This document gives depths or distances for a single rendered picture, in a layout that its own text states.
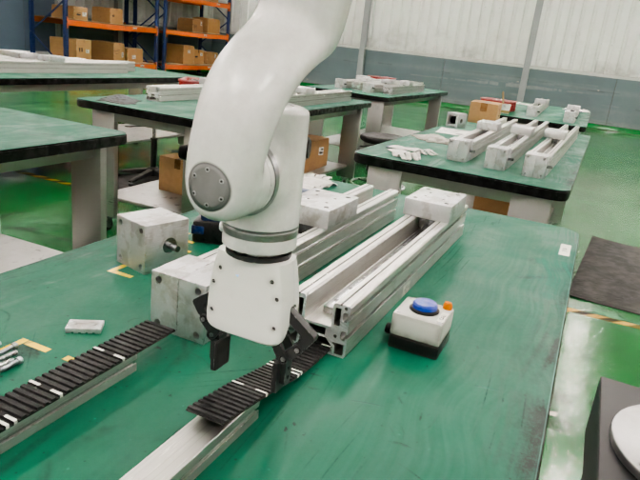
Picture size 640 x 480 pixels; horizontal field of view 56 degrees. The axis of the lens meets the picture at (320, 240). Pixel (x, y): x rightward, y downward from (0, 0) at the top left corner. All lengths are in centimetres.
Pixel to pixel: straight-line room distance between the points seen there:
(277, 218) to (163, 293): 35
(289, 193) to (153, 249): 57
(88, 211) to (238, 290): 210
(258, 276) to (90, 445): 26
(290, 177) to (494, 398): 45
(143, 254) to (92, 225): 160
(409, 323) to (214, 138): 51
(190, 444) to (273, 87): 38
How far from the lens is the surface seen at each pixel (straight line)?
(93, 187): 270
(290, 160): 63
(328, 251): 128
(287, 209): 64
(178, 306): 93
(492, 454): 80
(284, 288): 66
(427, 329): 95
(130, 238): 119
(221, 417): 70
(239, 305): 69
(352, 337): 94
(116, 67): 566
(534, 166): 271
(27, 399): 77
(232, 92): 56
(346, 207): 130
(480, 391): 92
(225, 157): 55
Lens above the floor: 122
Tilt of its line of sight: 18 degrees down
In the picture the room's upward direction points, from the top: 7 degrees clockwise
